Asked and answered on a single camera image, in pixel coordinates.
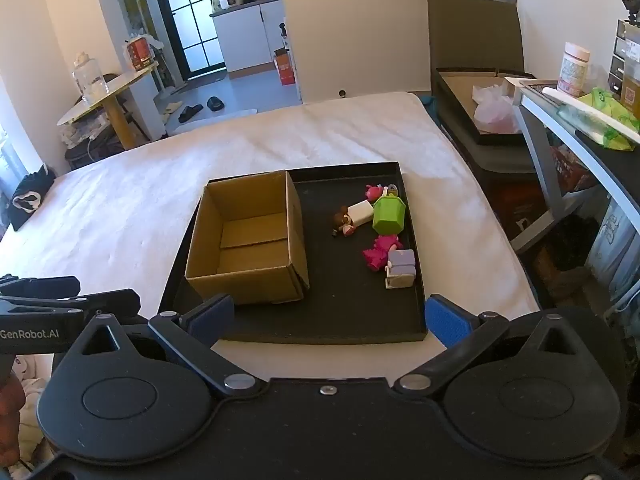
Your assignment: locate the pink-lidded bottle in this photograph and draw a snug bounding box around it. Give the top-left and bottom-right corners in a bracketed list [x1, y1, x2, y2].
[557, 41, 592, 99]

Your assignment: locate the white bed blanket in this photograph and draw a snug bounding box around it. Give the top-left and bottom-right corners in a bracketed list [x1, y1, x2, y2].
[0, 91, 544, 361]

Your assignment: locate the reddish brown cloth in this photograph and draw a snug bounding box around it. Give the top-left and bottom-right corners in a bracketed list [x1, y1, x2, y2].
[0, 374, 23, 466]

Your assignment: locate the green hexagonal toy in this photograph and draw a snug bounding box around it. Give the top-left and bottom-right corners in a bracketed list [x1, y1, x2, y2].
[372, 195, 407, 236]

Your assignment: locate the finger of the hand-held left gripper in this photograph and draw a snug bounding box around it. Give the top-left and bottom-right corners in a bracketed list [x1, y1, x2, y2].
[0, 274, 82, 298]
[0, 288, 142, 318]

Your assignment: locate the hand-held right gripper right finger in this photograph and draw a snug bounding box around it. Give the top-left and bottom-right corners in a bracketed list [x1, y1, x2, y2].
[392, 294, 596, 401]

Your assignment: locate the pink toy figure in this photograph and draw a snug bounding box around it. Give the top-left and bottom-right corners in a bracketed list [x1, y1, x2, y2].
[362, 234, 404, 272]

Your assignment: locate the white plastic bag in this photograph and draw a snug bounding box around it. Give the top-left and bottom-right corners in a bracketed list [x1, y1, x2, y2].
[472, 82, 517, 134]

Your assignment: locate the green wet wipes pack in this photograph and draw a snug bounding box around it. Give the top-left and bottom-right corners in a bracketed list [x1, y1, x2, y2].
[557, 87, 640, 151]

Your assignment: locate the small drawer organizer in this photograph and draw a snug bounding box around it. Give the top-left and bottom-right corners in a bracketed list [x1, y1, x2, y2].
[607, 20, 640, 107]

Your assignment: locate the orange carton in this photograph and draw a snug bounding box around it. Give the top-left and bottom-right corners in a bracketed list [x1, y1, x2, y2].
[272, 49, 297, 86]

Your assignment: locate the grey framed glass desk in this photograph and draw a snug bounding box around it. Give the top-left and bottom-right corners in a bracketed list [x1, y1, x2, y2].
[504, 77, 640, 256]

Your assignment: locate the large black cardboard tray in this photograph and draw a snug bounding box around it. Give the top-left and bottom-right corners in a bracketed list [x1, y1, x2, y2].
[432, 67, 540, 148]

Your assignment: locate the brown cardboard box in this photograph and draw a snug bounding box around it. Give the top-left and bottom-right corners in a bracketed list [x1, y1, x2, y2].
[185, 170, 311, 307]

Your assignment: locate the purple grey toy block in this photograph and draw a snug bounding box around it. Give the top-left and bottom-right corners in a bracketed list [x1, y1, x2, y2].
[383, 249, 418, 290]

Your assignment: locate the clear glass jar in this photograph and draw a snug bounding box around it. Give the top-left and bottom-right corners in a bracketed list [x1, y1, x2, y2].
[72, 52, 110, 107]

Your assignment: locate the red box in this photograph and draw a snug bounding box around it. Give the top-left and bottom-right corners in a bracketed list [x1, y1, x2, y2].
[125, 35, 157, 72]

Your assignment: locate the black shallow tray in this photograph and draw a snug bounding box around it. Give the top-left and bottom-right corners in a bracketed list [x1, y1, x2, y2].
[157, 161, 430, 345]

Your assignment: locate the blue and white bag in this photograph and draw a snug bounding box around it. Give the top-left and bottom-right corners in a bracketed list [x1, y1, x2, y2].
[584, 199, 640, 306]

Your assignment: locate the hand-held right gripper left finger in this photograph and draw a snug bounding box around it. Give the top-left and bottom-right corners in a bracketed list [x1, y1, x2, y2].
[60, 294, 266, 401]

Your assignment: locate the round yellow-edged table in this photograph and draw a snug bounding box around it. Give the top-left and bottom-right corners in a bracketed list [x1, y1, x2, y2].
[57, 61, 160, 151]

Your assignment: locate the black and white bag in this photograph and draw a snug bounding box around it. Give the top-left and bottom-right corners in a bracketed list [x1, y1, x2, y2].
[9, 165, 57, 232]

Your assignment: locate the black-framed glass door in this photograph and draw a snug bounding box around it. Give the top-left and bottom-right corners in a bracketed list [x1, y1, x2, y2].
[157, 0, 227, 75]

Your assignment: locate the dark upright board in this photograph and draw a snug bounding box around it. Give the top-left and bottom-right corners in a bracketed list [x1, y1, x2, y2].
[427, 0, 526, 97]

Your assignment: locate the white patterned cloth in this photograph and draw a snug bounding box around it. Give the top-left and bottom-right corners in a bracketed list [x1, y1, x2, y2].
[14, 355, 53, 466]

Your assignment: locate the dark bag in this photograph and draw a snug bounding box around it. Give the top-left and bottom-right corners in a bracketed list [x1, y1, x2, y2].
[64, 122, 124, 170]

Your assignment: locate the red crate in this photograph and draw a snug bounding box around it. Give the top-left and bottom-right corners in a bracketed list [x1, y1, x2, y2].
[550, 145, 597, 194]

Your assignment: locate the white kitchen cabinet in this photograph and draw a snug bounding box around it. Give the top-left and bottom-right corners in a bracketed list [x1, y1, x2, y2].
[210, 0, 287, 74]

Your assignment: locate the white plug charger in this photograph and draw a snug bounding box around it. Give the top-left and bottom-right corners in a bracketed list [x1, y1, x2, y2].
[347, 200, 376, 229]

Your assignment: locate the brown-haired figurine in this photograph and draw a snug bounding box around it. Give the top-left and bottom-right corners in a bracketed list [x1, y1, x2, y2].
[331, 205, 359, 238]

